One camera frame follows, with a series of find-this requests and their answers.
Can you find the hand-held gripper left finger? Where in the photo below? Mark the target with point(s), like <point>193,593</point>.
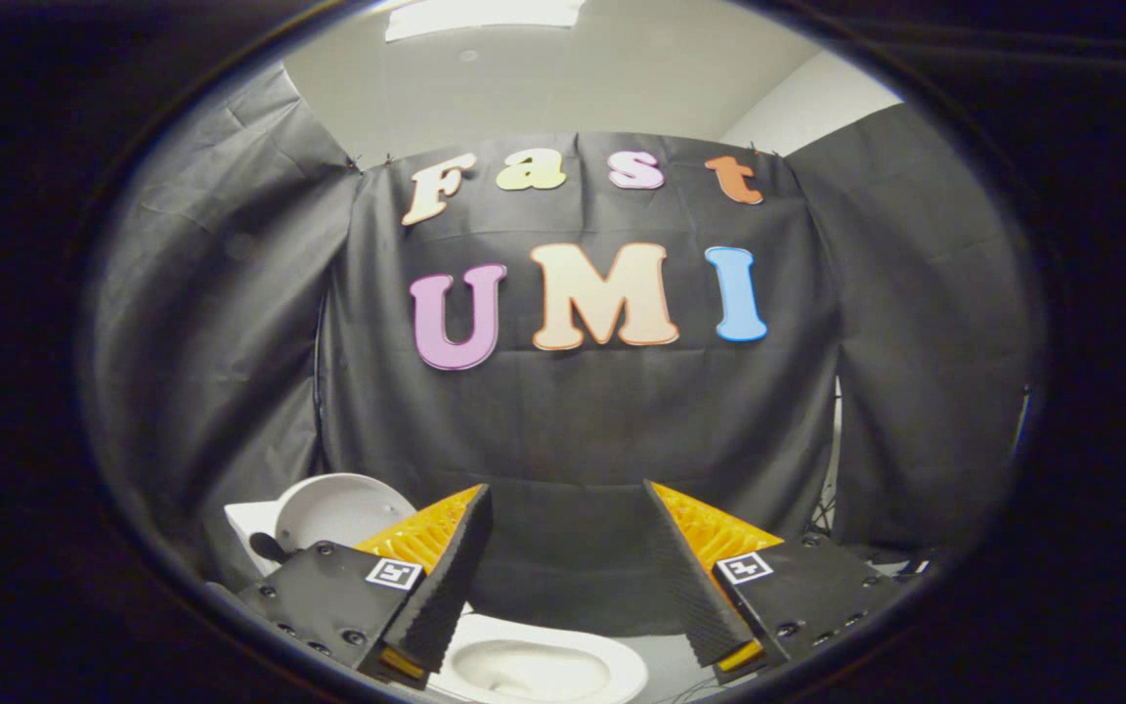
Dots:
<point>451,587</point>

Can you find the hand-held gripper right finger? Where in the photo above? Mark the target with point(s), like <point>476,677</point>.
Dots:
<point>685,577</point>

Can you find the white toilet lid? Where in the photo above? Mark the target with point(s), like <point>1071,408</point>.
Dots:
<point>343,508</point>

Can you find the white toilet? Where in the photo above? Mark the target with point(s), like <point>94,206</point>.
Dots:
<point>543,675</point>

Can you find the black tripod stand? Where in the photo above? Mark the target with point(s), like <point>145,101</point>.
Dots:
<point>831,489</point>

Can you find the black backdrop cloth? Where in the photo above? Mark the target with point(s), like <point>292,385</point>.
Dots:
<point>583,420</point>

